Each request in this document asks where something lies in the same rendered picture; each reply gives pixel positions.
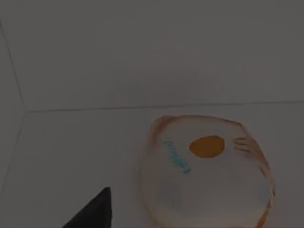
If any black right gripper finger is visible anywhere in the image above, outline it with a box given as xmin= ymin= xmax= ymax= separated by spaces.
xmin=62 ymin=187 xmax=113 ymax=228

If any white bottle with orange cap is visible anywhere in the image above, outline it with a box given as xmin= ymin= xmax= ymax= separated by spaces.
xmin=139 ymin=114 xmax=276 ymax=228

